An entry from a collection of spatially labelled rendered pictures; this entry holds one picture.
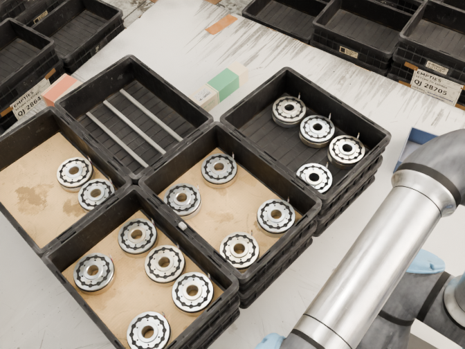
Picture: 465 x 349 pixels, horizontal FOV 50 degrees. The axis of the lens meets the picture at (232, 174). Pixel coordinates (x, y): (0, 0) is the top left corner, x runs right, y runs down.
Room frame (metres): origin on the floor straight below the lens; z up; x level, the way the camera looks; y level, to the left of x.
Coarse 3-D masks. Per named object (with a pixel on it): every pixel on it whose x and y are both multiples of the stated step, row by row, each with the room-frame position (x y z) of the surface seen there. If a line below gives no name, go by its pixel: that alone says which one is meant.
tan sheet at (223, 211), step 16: (192, 176) 0.81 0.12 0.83; (240, 176) 0.80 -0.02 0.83; (208, 192) 0.75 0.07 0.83; (224, 192) 0.74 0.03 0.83; (240, 192) 0.74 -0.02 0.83; (256, 192) 0.74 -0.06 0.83; (272, 192) 0.73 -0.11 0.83; (208, 208) 0.69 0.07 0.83; (224, 208) 0.69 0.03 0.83; (240, 208) 0.69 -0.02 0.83; (256, 208) 0.68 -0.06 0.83; (192, 224) 0.65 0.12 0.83; (208, 224) 0.64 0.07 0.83; (224, 224) 0.64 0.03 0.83; (240, 224) 0.64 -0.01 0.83; (256, 224) 0.64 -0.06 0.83; (208, 240) 0.60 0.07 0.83; (256, 240) 0.59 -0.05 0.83; (272, 240) 0.58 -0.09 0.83
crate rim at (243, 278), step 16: (208, 128) 0.90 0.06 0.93; (224, 128) 0.89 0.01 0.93; (192, 144) 0.85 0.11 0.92; (240, 144) 0.84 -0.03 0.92; (144, 176) 0.75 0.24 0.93; (288, 176) 0.72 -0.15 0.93; (304, 192) 0.67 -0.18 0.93; (320, 208) 0.63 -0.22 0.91; (304, 224) 0.58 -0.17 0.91; (288, 240) 0.54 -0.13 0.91; (272, 256) 0.50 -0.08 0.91; (256, 272) 0.47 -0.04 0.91
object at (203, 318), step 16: (128, 192) 0.70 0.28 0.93; (144, 192) 0.70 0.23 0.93; (160, 208) 0.65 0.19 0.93; (80, 224) 0.61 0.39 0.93; (176, 224) 0.60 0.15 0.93; (64, 240) 0.57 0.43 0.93; (192, 240) 0.55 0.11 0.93; (48, 256) 0.53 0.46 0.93; (208, 256) 0.51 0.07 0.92; (224, 272) 0.46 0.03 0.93; (80, 304) 0.41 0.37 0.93; (96, 320) 0.37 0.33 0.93; (112, 336) 0.33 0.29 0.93
